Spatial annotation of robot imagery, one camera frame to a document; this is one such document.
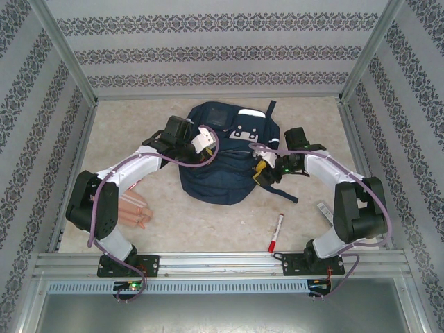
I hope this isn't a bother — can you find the navy blue backpack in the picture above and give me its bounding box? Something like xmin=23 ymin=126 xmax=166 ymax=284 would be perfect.
xmin=178 ymin=99 xmax=299 ymax=206

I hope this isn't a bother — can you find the white marker with red cap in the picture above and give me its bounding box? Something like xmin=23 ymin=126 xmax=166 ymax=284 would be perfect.
xmin=267 ymin=212 xmax=286 ymax=253

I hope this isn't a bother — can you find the pink pencil case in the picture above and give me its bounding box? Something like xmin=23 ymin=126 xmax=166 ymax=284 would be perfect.
xmin=117 ymin=189 xmax=154 ymax=230

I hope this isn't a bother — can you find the white ruler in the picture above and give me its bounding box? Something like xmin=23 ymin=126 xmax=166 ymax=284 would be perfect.
xmin=316 ymin=202 xmax=336 ymax=226

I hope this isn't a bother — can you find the small circuit board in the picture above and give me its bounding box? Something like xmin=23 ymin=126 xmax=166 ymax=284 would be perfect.
xmin=112 ymin=280 xmax=146 ymax=293
xmin=307 ymin=279 xmax=332 ymax=294

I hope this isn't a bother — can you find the grey metal sheet panel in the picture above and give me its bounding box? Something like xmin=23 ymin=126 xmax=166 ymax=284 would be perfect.
xmin=33 ymin=277 xmax=429 ymax=333

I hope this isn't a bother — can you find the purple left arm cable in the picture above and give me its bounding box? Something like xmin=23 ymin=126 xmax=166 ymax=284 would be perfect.
xmin=88 ymin=130 xmax=220 ymax=303

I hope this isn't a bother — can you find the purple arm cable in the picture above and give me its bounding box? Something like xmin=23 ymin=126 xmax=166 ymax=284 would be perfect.
xmin=88 ymin=130 xmax=220 ymax=303
xmin=249 ymin=141 xmax=395 ymax=302

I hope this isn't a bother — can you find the long aluminium frame bar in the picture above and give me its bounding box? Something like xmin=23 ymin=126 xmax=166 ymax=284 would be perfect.
xmin=93 ymin=92 xmax=344 ymax=102

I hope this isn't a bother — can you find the aluminium frame side bar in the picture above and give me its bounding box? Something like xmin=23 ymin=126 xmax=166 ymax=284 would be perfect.
xmin=46 ymin=103 xmax=100 ymax=253
xmin=338 ymin=100 xmax=396 ymax=250

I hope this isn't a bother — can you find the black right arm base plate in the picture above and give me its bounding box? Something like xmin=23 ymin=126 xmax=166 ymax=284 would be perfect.
xmin=280 ymin=252 xmax=347 ymax=278

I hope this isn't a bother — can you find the aluminium mounting rail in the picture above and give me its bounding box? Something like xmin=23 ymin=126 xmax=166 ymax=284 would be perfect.
xmin=33 ymin=251 xmax=407 ymax=279

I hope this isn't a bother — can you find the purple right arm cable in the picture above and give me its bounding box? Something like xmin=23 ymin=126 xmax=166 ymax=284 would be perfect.
xmin=249 ymin=141 xmax=395 ymax=302

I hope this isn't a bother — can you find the slotted grey cable duct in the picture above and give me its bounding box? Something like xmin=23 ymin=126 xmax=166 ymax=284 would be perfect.
xmin=46 ymin=279 xmax=310 ymax=295

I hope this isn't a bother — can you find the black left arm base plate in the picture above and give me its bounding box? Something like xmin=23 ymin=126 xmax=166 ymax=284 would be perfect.
xmin=96 ymin=254 xmax=161 ymax=278

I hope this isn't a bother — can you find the aluminium frame post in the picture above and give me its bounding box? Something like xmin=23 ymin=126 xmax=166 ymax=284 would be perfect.
xmin=338 ymin=0 xmax=407 ymax=103
xmin=27 ymin=0 xmax=100 ymax=107

